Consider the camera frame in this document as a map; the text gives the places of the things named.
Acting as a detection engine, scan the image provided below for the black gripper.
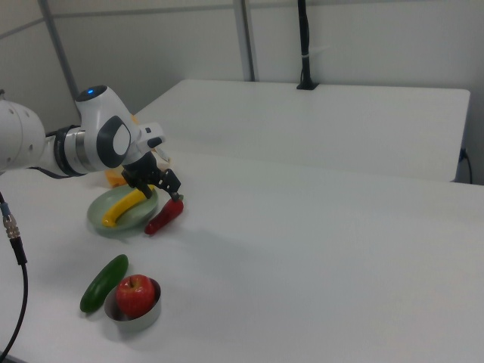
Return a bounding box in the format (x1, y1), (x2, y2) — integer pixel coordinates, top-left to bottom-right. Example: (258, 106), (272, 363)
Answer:
(120, 150), (183, 203)

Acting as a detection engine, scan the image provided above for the red chili pepper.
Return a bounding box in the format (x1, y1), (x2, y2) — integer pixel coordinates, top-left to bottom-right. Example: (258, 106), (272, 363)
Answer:
(144, 194), (186, 237)

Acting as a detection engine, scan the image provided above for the green plastic plate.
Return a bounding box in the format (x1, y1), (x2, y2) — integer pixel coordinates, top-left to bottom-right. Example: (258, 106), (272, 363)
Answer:
(87, 186), (160, 233)

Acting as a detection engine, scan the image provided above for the white plush toy tag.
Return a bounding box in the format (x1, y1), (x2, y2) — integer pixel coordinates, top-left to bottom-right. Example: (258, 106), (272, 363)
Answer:
(153, 146), (174, 170)

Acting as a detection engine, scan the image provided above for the yellow toy banana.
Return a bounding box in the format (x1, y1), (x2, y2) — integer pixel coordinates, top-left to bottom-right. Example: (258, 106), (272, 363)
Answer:
(101, 185), (156, 228)

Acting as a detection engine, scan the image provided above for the orange plush toy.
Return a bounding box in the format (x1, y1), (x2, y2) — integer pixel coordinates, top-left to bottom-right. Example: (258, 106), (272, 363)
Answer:
(103, 113), (140, 189)

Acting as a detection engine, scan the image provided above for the red toy apple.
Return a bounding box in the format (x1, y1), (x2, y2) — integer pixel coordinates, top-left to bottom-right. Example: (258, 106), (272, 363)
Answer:
(115, 274), (157, 318)

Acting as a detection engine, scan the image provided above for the green toy cucumber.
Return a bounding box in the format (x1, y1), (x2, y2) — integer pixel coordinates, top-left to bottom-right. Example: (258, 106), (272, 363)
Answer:
(79, 253), (130, 314)

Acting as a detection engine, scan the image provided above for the round metal tin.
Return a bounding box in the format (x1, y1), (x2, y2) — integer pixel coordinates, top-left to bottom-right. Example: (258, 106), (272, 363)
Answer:
(104, 277), (163, 325)

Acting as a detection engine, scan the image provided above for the thick black connector cable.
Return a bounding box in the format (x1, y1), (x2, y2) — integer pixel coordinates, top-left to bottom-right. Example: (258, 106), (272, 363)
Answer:
(0, 191), (30, 355)

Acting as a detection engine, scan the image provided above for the black camera pole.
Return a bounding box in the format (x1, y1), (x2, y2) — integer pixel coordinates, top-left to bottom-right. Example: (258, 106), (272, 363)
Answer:
(296, 0), (313, 85)

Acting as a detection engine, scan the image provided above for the black table edge cable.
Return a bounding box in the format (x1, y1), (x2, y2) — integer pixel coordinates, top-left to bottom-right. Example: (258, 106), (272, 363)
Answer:
(458, 147), (474, 185)

